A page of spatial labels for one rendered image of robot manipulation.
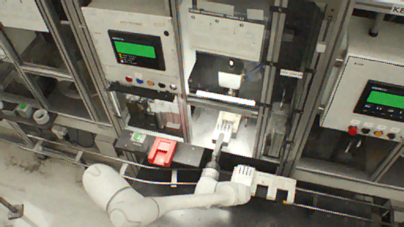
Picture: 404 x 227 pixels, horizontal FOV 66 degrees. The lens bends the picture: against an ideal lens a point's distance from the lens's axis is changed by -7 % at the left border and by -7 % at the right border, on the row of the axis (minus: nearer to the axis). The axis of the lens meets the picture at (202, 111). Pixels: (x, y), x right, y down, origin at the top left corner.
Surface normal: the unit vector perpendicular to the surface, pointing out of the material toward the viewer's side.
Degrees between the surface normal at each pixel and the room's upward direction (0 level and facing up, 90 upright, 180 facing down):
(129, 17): 90
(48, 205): 0
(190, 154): 0
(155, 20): 90
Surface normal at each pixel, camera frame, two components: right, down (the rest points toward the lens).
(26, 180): -0.04, -0.62
